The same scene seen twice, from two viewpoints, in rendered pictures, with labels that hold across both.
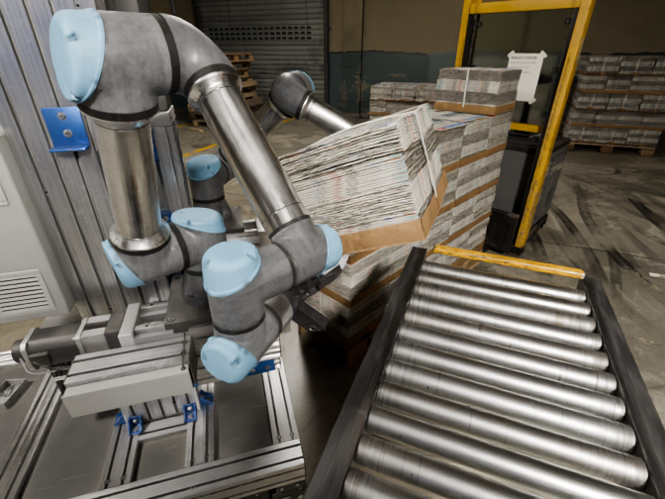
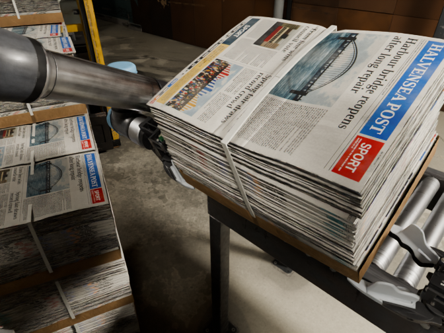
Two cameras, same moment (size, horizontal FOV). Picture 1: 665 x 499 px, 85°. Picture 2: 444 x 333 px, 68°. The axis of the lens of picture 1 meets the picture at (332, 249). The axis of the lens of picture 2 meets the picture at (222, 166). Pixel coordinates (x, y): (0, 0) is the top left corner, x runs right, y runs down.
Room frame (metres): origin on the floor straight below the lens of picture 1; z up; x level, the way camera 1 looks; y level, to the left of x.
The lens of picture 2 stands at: (0.78, 0.43, 1.39)
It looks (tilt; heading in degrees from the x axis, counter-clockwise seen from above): 34 degrees down; 292
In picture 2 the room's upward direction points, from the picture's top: straight up
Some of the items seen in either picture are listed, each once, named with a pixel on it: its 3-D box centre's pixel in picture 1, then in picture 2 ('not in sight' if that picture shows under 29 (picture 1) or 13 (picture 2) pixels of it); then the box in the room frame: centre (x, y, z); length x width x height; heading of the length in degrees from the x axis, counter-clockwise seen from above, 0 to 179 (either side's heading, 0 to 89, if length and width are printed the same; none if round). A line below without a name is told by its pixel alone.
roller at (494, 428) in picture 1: (496, 428); not in sight; (0.43, -0.30, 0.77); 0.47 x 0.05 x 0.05; 68
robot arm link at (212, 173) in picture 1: (206, 176); not in sight; (1.29, 0.46, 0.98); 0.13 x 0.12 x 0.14; 169
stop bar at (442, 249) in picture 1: (504, 260); not in sight; (0.99, -0.54, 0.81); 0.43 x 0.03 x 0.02; 68
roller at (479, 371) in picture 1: (496, 377); (405, 220); (0.55, -0.35, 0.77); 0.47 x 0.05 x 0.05; 68
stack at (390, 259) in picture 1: (393, 244); (64, 205); (1.84, -0.35, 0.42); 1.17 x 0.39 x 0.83; 135
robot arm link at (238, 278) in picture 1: (244, 280); not in sight; (0.43, 0.12, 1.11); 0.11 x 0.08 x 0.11; 133
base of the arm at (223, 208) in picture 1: (210, 207); not in sight; (1.29, 0.46, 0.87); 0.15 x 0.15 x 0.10
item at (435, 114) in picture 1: (444, 115); (14, 34); (2.16, -0.63, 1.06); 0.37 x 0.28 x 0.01; 44
